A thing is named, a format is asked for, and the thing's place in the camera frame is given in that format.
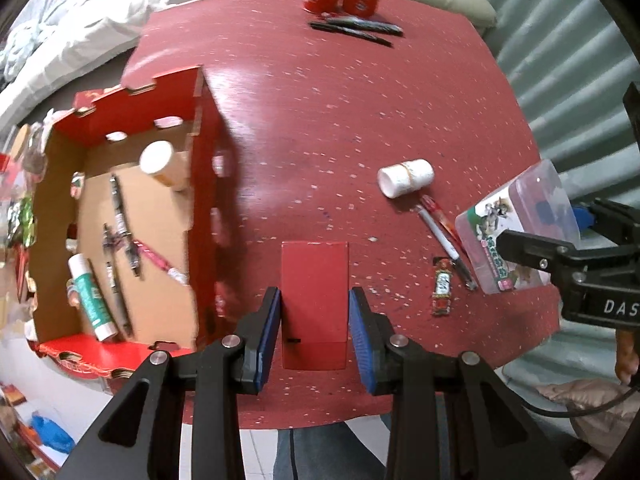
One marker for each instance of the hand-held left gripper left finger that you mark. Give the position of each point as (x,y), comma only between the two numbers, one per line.
(267,342)

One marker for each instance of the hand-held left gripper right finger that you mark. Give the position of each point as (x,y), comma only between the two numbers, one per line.
(362,342)

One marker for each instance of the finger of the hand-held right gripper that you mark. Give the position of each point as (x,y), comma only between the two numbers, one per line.
(545,252)
(607,220)

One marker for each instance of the clear plastic box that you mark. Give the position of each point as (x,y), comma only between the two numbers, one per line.
(520,220)

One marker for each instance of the small red box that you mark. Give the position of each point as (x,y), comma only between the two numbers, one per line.
(315,290)

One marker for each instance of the red cardboard box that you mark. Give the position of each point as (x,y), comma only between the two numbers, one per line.
(160,215)

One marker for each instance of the person's right hand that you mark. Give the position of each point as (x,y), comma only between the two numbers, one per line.
(627,360)

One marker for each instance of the red snack stick packet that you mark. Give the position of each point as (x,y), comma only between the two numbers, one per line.
(442,285)

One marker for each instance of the person's blue jeans leg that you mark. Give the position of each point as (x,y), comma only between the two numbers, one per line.
(330,450)

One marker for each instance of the pink padded jacket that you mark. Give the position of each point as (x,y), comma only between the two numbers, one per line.
(600,420)

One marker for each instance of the pink pen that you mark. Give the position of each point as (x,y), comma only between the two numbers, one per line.
(157,260)

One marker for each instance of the white paper cup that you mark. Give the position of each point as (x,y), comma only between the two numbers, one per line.
(405,177)

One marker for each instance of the white glue stick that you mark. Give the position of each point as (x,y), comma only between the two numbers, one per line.
(90,297)

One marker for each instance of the white yellow bottle in box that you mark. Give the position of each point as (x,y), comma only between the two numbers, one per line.
(160,160)

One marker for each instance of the blue plastic bag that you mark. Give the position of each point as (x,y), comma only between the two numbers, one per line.
(52,432)

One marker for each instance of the white bedding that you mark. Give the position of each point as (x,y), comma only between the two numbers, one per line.
(75,10)

